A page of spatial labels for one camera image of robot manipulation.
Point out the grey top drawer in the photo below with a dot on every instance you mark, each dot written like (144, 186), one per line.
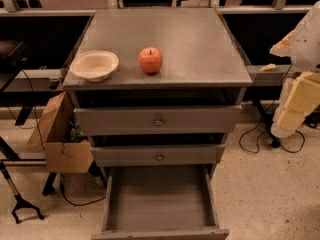
(157, 120)

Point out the white paper bowl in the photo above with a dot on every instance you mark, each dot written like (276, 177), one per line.
(94, 66)

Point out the red apple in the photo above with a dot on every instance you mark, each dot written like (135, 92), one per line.
(150, 60)

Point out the grey drawer cabinet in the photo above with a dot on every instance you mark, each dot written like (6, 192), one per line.
(201, 67)

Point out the yellow foam scrap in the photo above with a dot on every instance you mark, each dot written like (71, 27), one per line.
(268, 67)

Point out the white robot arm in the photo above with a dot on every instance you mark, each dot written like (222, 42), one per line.
(305, 44)

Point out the grey open bottom drawer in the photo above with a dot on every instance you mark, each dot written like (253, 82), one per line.
(160, 203)

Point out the black grabber tool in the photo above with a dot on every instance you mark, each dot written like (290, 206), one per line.
(21, 203)

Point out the grey middle drawer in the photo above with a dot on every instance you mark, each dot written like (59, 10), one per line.
(158, 155)

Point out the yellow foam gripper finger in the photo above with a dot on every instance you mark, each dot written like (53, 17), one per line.
(298, 99)
(283, 47)

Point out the brown cardboard box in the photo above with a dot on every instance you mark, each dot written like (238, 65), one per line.
(54, 135)

